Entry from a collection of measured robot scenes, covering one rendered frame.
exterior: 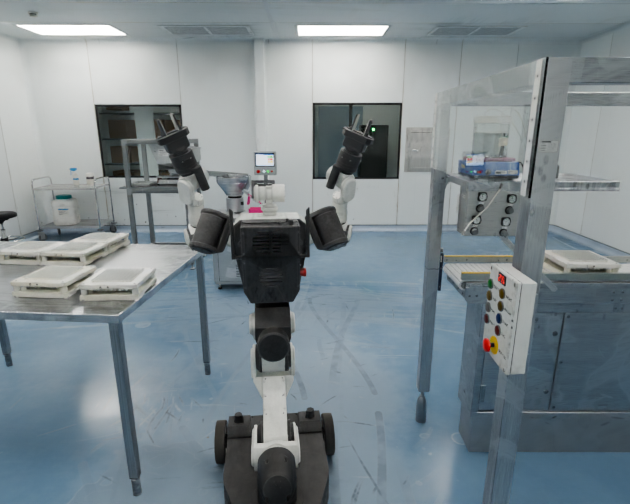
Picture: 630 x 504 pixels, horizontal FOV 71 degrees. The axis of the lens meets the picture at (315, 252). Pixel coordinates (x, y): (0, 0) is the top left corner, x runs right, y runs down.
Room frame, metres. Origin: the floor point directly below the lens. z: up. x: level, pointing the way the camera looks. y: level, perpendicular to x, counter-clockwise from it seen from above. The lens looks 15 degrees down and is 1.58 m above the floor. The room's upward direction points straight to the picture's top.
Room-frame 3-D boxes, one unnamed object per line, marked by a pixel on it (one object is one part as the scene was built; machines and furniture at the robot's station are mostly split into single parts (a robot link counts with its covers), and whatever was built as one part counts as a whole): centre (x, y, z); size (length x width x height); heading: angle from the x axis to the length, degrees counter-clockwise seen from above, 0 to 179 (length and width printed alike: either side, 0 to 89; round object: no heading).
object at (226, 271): (4.53, 0.73, 0.38); 0.63 x 0.57 x 0.76; 91
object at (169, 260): (2.19, 1.47, 0.87); 1.50 x 1.10 x 0.04; 86
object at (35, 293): (1.89, 1.18, 0.90); 0.24 x 0.24 x 0.02; 85
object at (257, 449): (1.60, 0.17, 0.28); 0.21 x 0.20 x 0.13; 6
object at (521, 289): (1.12, -0.54, 1.08); 0.17 x 0.06 x 0.26; 0
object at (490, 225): (1.85, -0.74, 1.25); 0.22 x 0.11 x 0.20; 90
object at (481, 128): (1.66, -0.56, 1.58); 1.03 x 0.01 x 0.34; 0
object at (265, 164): (4.68, 0.52, 1.07); 0.23 x 0.10 x 0.62; 91
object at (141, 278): (1.86, 0.87, 0.95); 0.25 x 0.24 x 0.02; 2
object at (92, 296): (1.86, 0.87, 0.90); 0.24 x 0.24 x 0.02; 2
